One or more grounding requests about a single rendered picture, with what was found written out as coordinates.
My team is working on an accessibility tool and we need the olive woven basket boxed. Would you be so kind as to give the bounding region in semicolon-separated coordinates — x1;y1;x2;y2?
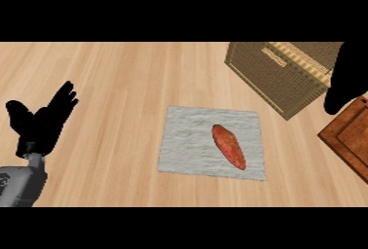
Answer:
223;42;344;122

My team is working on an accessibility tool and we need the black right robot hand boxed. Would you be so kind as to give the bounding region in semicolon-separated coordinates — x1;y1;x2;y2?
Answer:
322;42;368;116

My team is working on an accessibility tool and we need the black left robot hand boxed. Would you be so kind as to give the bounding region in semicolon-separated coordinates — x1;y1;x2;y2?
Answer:
4;80;79;160

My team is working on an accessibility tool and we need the orange sweet potato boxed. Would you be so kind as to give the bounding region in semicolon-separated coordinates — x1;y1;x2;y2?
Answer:
209;124;248;171

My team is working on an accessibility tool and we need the white cloth placemat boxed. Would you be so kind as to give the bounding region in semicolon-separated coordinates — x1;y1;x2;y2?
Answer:
156;105;267;182

